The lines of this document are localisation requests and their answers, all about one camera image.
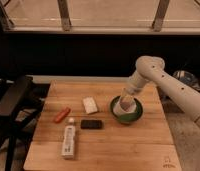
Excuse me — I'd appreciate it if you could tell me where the translucent yellowish gripper finger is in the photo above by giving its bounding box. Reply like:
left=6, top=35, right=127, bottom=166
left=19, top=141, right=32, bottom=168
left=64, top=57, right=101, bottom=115
left=120, top=89, right=135, bottom=110

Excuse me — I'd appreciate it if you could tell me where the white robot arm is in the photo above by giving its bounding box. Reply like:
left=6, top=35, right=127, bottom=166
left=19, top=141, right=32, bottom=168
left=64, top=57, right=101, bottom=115
left=124, top=56, right=200, bottom=128

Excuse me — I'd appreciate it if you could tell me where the green ceramic bowl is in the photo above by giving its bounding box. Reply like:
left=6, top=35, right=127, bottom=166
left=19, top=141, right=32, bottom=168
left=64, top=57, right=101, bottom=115
left=110, top=96, right=143, bottom=125

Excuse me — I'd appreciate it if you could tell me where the white sponge block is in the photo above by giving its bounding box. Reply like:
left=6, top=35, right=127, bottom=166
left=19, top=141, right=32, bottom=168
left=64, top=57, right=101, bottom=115
left=83, top=97, right=98, bottom=114

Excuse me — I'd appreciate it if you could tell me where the black rectangular block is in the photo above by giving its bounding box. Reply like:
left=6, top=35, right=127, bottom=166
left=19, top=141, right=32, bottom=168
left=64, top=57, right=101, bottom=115
left=80, top=120, right=103, bottom=129

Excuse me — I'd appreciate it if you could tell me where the orange carrot toy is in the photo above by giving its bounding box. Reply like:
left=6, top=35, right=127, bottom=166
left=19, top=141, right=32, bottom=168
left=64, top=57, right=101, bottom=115
left=54, top=107, right=71, bottom=123

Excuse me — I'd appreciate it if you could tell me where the round metal container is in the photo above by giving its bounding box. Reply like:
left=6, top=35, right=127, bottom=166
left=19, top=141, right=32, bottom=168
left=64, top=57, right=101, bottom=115
left=173, top=70, right=198, bottom=87

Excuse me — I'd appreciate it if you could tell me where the white plastic bottle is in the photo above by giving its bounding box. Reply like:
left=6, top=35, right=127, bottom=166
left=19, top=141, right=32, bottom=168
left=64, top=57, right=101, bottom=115
left=61, top=118, right=76, bottom=159

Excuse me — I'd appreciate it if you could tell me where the black chair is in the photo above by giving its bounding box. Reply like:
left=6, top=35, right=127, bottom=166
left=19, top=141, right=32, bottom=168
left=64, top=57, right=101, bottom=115
left=0, top=76, right=49, bottom=171

